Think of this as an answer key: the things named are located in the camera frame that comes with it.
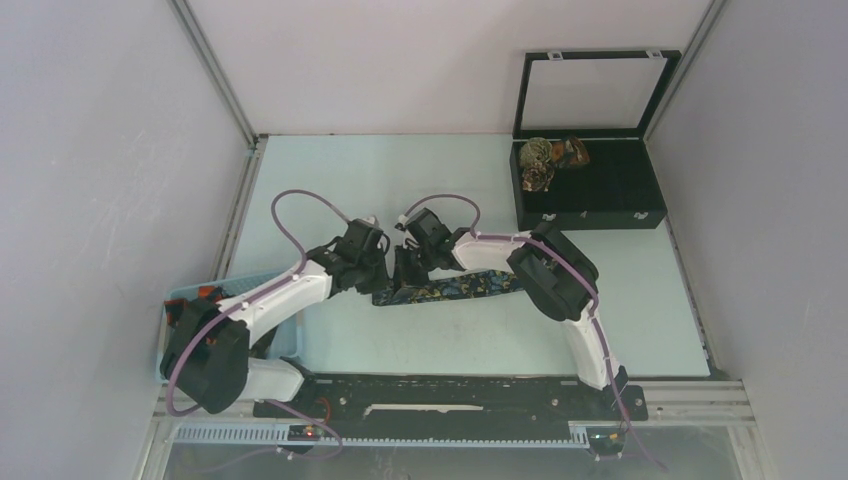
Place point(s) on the aluminium frame post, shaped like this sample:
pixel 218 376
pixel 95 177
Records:
pixel 710 18
pixel 204 50

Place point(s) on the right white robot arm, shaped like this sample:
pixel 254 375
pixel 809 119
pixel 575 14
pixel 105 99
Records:
pixel 560 281

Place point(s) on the light blue plastic basket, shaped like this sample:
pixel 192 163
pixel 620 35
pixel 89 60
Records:
pixel 286 340

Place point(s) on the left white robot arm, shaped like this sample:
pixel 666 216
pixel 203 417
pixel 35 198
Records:
pixel 208 356

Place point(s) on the orange black striped tie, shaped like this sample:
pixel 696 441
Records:
pixel 174 308

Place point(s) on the orange brown rolled tie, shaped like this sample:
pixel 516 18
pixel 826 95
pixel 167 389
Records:
pixel 569 153

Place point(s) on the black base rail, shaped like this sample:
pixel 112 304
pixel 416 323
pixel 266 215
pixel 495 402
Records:
pixel 464 407

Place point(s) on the green rolled tie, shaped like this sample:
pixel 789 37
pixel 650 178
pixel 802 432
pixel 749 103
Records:
pixel 536 150

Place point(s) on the aluminium frame post right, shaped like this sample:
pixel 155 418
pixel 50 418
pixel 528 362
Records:
pixel 710 18

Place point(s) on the blue floral necktie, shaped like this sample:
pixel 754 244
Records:
pixel 482 284

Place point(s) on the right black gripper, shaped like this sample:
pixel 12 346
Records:
pixel 403 275

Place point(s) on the aluminium frame post left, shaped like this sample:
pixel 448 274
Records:
pixel 204 50

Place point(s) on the grey cable duct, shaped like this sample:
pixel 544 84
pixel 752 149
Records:
pixel 286 435

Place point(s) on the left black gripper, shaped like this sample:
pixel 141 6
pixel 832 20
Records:
pixel 382 281

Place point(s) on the black display box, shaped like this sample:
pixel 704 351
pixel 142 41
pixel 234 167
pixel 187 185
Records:
pixel 607 99

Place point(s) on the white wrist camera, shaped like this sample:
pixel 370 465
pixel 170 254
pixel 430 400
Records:
pixel 372 221
pixel 403 222

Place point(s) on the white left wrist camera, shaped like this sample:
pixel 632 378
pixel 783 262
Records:
pixel 372 221

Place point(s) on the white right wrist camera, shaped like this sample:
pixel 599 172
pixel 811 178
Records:
pixel 403 222

